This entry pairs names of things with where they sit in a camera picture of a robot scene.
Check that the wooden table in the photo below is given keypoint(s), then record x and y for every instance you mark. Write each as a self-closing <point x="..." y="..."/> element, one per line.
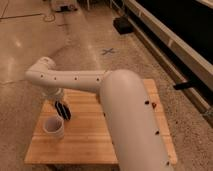
<point x="88" y="139"/>

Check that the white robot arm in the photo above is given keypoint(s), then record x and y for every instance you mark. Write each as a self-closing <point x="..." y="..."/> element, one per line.
<point x="128" y="110"/>

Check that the black floor box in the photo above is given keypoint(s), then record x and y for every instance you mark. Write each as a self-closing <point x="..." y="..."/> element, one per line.
<point x="122" y="25"/>

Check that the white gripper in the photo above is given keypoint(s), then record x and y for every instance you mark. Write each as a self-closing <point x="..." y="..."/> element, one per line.
<point x="57" y="94"/>

